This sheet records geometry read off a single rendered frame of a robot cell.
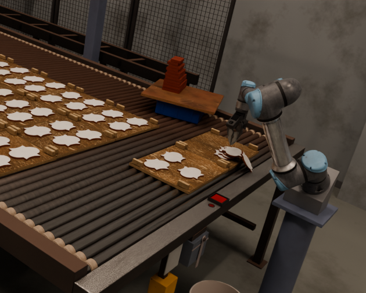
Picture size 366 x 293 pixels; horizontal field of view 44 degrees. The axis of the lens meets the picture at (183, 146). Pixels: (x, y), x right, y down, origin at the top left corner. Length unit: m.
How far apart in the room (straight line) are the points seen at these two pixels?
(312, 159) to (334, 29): 3.00
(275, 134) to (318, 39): 3.14
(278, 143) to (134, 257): 0.85
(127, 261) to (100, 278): 0.13
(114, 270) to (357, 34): 3.95
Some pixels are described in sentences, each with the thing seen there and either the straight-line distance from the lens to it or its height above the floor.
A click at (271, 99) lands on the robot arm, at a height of 1.43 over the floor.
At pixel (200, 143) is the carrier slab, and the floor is 0.94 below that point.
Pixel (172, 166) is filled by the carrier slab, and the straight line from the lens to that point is 2.27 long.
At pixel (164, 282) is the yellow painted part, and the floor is 0.70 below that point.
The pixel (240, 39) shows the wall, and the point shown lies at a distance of 5.45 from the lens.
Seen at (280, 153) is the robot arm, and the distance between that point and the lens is 2.10.
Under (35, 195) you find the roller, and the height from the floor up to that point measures 0.91.
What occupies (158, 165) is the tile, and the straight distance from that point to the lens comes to 2.23.
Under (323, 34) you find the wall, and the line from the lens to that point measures 5.09.
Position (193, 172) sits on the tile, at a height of 0.94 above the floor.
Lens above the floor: 1.87
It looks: 21 degrees down
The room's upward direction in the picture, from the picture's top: 13 degrees clockwise
